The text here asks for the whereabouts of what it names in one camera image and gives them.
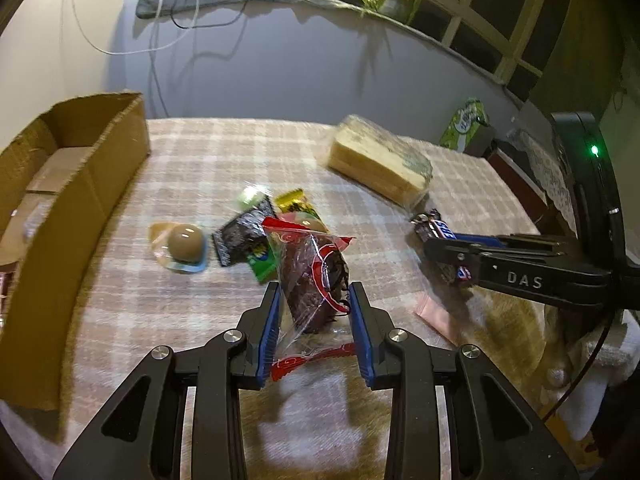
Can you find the pink flat packet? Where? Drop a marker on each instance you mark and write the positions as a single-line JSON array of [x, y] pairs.
[[440, 317]]

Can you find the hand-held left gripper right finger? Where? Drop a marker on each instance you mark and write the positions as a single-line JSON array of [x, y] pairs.
[[361, 330]]

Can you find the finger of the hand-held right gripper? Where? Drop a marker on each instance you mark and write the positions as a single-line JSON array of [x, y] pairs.
[[452, 255], [487, 243]]

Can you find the white window frame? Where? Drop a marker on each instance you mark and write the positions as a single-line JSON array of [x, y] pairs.
[[505, 60]]

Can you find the yellow candy packet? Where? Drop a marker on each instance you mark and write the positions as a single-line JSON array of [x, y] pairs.
[[295, 202]]

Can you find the white lace cloth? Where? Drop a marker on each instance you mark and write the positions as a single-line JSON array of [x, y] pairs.
[[550, 175]]

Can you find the plaid blanket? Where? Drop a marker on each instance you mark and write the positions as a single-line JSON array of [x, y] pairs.
[[225, 160]]

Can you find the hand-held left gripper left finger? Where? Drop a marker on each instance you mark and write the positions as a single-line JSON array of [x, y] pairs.
[[267, 330]]

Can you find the brown chocolate bar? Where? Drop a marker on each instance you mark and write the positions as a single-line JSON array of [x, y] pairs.
[[437, 230]]

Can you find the light green candy packet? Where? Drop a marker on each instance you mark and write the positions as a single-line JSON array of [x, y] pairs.
[[300, 221]]

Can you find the bagged bread loaf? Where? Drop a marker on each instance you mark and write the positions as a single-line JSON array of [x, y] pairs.
[[375, 157]]

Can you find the green tissue box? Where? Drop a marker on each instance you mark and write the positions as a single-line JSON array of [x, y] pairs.
[[465, 122]]

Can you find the clear red-print dark snack packet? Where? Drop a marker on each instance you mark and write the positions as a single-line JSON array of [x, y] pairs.
[[310, 285]]

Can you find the brown jelly cup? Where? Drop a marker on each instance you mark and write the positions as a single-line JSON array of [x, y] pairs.
[[184, 245]]

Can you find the dark side cabinet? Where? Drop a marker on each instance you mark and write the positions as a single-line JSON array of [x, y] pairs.
[[510, 180]]

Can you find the white towel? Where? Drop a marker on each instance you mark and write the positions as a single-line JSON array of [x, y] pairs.
[[605, 400]]

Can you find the black snack packet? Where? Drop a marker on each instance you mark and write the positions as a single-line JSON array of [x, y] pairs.
[[237, 235]]

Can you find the cardboard box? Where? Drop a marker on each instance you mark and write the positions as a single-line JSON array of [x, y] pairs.
[[75, 220]]

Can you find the pale green clear-wrapped candy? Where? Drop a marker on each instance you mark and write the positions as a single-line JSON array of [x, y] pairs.
[[252, 196]]

